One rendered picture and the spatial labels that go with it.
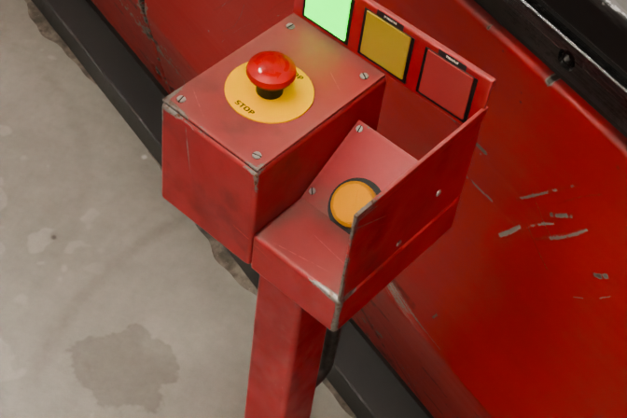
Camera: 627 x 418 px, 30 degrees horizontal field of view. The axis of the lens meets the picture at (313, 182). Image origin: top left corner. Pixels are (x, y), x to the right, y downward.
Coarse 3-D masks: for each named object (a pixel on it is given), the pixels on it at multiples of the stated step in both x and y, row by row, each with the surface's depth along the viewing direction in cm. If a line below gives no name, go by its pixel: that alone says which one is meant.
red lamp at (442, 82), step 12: (432, 60) 91; (444, 60) 90; (432, 72) 92; (444, 72) 91; (456, 72) 90; (420, 84) 94; (432, 84) 93; (444, 84) 92; (456, 84) 91; (468, 84) 90; (432, 96) 93; (444, 96) 92; (456, 96) 91; (468, 96) 91; (456, 108) 92
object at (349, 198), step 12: (336, 192) 94; (348, 192) 94; (360, 192) 94; (372, 192) 94; (336, 204) 94; (348, 204) 94; (360, 204) 94; (336, 216) 94; (348, 216) 94; (348, 228) 95
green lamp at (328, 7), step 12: (312, 0) 97; (324, 0) 96; (336, 0) 95; (348, 0) 94; (312, 12) 98; (324, 12) 97; (336, 12) 96; (348, 12) 95; (324, 24) 98; (336, 24) 97
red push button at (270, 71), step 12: (252, 60) 92; (264, 60) 92; (276, 60) 92; (288, 60) 92; (252, 72) 91; (264, 72) 91; (276, 72) 91; (288, 72) 91; (264, 84) 91; (276, 84) 91; (288, 84) 91; (264, 96) 93; (276, 96) 93
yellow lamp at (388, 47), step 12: (372, 24) 94; (384, 24) 93; (372, 36) 94; (384, 36) 93; (396, 36) 92; (408, 36) 92; (360, 48) 96; (372, 48) 95; (384, 48) 94; (396, 48) 93; (408, 48) 92; (372, 60) 96; (384, 60) 95; (396, 60) 94; (396, 72) 95
